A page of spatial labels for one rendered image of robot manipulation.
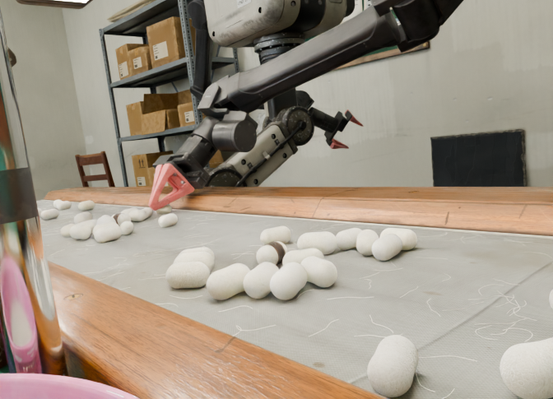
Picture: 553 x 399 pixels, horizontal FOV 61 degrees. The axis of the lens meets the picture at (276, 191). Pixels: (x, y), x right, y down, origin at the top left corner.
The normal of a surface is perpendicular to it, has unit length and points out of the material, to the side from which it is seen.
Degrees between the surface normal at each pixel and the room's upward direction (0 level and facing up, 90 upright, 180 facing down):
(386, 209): 45
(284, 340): 0
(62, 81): 90
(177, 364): 0
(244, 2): 90
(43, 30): 90
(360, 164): 90
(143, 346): 0
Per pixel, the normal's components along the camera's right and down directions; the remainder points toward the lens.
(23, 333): 0.26, 0.08
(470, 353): -0.12, -0.99
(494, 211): -0.61, -0.58
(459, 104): -0.68, 0.18
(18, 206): 0.77, -0.02
